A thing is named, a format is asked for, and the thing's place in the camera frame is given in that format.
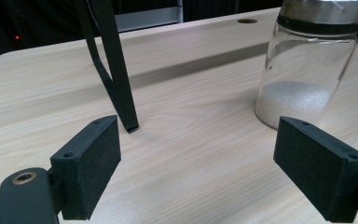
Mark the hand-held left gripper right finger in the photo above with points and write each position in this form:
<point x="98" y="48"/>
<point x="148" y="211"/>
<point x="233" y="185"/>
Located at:
<point x="320" y="168"/>

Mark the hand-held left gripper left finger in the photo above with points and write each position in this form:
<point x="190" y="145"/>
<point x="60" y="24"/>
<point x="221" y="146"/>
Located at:
<point x="87" y="168"/>

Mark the black low shelf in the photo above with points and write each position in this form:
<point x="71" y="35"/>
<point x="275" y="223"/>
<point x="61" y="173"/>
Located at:
<point x="118" y="77"/>

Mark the glass jar with white powder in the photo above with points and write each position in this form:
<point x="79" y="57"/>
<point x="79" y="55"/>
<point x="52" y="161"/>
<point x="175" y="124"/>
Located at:
<point x="307" y="62"/>

